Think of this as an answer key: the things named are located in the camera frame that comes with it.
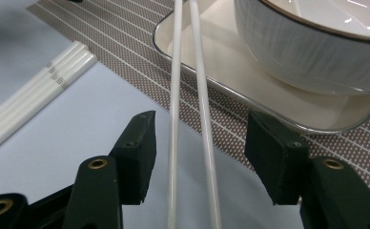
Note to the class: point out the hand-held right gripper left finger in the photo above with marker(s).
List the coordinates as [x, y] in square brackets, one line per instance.
[138, 159]

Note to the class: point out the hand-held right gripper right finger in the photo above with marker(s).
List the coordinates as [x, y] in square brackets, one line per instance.
[278, 162]

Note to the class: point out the white plastic chopstick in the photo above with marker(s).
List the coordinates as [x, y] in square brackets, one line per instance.
[203, 111]
[174, 111]

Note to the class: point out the row of white chopsticks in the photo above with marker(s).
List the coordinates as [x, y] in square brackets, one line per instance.
[36, 92]

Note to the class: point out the pale blue table mat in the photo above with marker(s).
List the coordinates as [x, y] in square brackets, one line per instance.
[78, 114]

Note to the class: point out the white ribbed bowl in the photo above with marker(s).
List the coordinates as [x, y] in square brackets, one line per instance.
[300, 54]

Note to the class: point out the striped brown placemat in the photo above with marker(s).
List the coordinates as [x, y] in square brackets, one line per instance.
[126, 38]

